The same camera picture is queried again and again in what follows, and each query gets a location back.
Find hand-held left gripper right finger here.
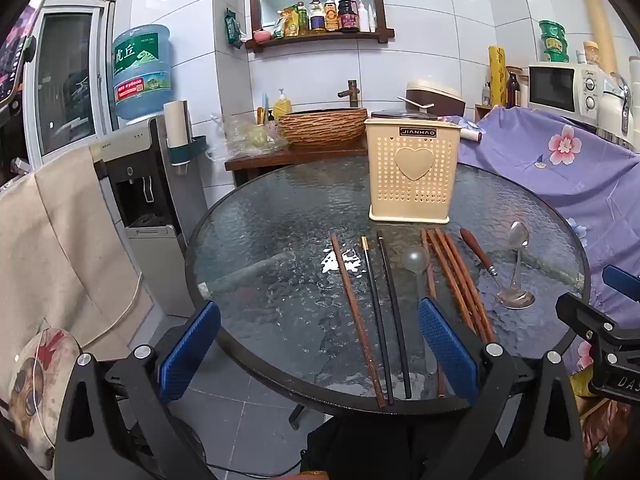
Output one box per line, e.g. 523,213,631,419
419,297,586,480

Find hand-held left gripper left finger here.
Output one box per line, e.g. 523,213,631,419
54,300,222,480

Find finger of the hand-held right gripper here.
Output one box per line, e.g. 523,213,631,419
556,291,640,347
602,265,640,303

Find clear plastic spoon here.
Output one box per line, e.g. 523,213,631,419
401,246,441,376

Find stainless steel ladle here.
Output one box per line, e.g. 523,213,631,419
496,221,536,310

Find beige plastic utensil holder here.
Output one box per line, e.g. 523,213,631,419
364,117,460,224

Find printed seat cushion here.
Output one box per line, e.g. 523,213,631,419
0,327,83,471
567,340,640,466

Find grey water dispenser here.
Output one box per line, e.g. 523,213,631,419
90,115,208,318

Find purple floral cloth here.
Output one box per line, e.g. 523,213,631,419
452,106,640,311

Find beige cloth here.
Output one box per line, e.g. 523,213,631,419
0,147,153,356

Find white electric kettle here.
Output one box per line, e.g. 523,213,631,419
597,72,635,137

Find white microwave oven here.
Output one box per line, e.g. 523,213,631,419
528,61,608,126

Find wooden side table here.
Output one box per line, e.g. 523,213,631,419
225,140,371,188

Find clear plastic bags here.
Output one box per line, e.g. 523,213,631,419
207,115,291,161

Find white paper cup dispenser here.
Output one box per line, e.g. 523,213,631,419
164,100,208,168

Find yellow wrap roll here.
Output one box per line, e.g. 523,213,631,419
489,46,508,108

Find stack of green noodle cups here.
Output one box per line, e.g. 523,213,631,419
539,20,570,64

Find wicker wash basin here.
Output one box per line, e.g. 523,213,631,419
277,108,369,148

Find brown rice cooker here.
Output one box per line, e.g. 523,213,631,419
405,80,467,117

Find stack of paper cups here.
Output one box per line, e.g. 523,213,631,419
577,0,613,76

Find yellow soap bottle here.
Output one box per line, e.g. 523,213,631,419
273,89,293,122

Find bronze faucet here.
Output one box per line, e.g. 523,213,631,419
337,79,360,109

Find blue water jug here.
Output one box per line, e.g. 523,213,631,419
111,24,173,122

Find white framed window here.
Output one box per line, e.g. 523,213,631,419
22,0,118,166

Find green hanging packet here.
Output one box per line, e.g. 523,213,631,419
225,9,243,50

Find wooden mirror shelf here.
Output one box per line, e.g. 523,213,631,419
241,0,396,53

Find mounted phone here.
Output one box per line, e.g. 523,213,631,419
0,0,48,108

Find yellow seasoning packet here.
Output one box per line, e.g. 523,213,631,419
274,7,300,38

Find dark soy sauce bottle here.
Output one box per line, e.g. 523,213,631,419
337,0,360,32

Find white cable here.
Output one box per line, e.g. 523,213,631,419
82,255,143,348

